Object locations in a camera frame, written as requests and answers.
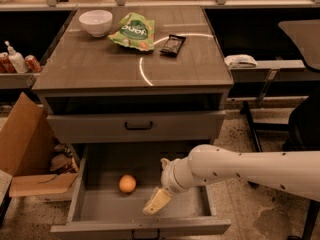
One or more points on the white pump bottle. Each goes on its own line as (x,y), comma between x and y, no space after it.
(16,59)

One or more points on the closed grey top drawer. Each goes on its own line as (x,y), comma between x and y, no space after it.
(137,127)

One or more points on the brown cardboard box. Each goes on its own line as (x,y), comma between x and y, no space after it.
(26,150)

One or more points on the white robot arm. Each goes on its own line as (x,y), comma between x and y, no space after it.
(297,173)

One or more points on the grey drawer cabinet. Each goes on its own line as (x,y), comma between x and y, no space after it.
(87,75)

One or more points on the green snack bag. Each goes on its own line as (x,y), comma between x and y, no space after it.
(135,31)

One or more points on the orange fruit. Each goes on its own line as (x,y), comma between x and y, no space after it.
(127,184)

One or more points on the black snack bar wrapper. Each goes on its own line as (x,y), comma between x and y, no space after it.
(173,45)

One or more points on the open grey middle drawer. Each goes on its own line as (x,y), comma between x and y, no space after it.
(101,211)

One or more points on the white ceramic bowl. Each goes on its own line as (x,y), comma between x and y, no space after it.
(96,22)

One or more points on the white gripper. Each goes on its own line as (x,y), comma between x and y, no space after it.
(171,176)

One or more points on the crumpled brown paper trash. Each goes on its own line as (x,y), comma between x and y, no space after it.
(63,160)

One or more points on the red soda can at edge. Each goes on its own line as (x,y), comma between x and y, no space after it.
(6,65)

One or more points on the black office chair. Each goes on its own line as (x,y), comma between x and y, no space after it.
(304,121)

